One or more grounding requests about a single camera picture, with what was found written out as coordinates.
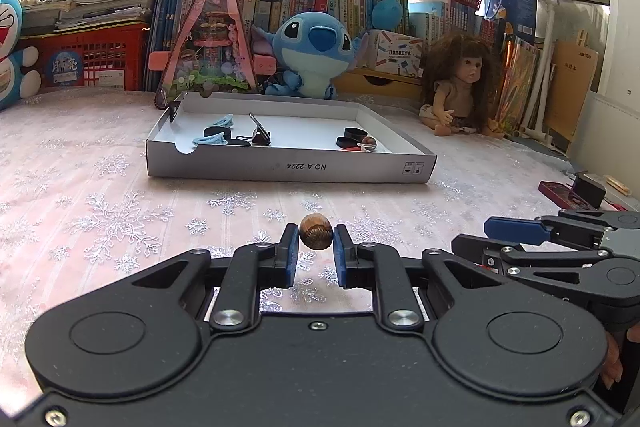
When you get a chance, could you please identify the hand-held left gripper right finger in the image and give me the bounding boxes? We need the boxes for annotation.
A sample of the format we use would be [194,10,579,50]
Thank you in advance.
[334,223,508,329]

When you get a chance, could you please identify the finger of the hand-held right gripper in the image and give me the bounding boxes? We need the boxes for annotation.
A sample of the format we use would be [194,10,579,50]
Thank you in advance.
[451,233,608,292]
[484,209,640,252]

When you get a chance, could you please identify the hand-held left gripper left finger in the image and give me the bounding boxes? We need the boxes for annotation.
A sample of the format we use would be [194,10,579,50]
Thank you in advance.
[127,223,302,332]

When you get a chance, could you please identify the white cardboard box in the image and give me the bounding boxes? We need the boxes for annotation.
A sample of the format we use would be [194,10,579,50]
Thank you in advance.
[146,91,437,184]

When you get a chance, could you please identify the large black binder clip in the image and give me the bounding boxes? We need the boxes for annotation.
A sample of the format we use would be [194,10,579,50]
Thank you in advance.
[235,113,272,146]

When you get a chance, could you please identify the person's right hand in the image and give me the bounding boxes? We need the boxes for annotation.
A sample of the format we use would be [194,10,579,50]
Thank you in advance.
[601,324,640,389]

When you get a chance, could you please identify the dark red flat case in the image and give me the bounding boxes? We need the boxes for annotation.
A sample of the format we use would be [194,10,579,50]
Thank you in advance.
[539,180,586,206]

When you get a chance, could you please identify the black power adapter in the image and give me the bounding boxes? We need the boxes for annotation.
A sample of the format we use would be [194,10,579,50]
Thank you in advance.
[572,172,607,208]

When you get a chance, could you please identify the shiny colourful folders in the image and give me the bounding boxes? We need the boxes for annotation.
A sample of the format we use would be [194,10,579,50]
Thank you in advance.
[492,32,541,138]

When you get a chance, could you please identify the brown cardboard box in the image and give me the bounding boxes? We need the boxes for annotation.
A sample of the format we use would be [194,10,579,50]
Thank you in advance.
[542,29,600,142]

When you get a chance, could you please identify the brown-haired doll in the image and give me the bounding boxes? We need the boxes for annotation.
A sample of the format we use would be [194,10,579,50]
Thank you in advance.
[419,32,506,138]

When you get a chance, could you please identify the wooden drawer box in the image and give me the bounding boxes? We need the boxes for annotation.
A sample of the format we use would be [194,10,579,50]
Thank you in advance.
[332,67,426,100]

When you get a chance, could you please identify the small black binder clip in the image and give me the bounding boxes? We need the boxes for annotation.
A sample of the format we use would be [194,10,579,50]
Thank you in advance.
[159,88,182,124]

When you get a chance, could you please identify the pink snowflake tablecloth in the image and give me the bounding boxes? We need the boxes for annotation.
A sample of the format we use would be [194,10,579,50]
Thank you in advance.
[0,89,640,358]

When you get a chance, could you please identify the white printed carton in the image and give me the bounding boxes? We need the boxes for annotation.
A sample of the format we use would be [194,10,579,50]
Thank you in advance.
[367,29,426,78]

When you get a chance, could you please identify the blue alien plush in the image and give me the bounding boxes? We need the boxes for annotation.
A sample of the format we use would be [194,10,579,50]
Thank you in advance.
[252,11,371,100]

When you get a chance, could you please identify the blue paper bag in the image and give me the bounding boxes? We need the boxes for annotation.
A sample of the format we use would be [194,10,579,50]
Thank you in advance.
[482,0,538,40]

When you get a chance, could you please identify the pink triangular dollhouse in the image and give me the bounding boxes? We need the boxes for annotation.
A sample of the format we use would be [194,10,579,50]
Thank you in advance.
[155,0,258,100]

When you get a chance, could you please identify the blue plush ball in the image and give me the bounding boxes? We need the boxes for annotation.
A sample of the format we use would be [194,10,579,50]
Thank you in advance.
[371,0,405,30]

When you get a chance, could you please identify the row of books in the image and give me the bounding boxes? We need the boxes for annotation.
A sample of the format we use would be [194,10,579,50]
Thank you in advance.
[232,0,481,42]

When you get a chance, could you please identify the red plastic crate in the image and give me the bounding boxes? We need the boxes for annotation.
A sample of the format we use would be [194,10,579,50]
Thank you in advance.
[20,23,151,92]

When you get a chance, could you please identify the blue upright folders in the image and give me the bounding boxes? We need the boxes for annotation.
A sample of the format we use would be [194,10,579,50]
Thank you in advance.
[145,0,198,92]

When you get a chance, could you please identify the blue robot cat plush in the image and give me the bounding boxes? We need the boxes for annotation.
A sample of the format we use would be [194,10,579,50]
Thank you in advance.
[0,0,42,110]

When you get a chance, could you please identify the white pipe frame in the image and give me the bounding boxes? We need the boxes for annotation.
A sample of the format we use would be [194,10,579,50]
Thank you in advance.
[520,0,571,142]

